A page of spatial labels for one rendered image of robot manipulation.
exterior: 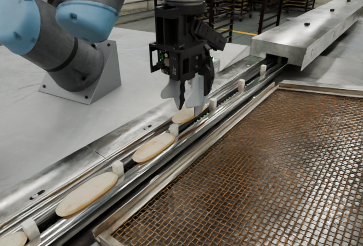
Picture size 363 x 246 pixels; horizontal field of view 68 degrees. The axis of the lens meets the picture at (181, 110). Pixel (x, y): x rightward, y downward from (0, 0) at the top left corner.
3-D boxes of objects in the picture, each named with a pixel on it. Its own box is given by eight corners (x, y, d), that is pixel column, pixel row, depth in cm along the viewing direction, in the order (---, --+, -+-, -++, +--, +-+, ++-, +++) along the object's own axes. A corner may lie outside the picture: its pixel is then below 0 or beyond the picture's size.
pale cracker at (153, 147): (165, 131, 54) (165, 127, 53) (180, 138, 52) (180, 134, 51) (127, 157, 47) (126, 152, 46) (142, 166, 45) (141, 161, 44)
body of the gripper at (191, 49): (149, 75, 48) (144, 3, 42) (179, 62, 53) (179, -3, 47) (183, 87, 44) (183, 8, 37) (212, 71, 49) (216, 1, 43)
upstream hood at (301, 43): (334, 9, 177) (337, -5, 172) (365, 13, 167) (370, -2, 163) (247, 59, 92) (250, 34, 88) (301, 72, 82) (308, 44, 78)
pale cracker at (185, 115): (196, 101, 60) (196, 97, 59) (210, 107, 58) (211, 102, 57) (167, 120, 53) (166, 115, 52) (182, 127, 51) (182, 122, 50)
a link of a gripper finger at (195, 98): (180, 125, 50) (174, 79, 47) (199, 113, 54) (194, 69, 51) (194, 129, 49) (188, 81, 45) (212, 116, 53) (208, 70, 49)
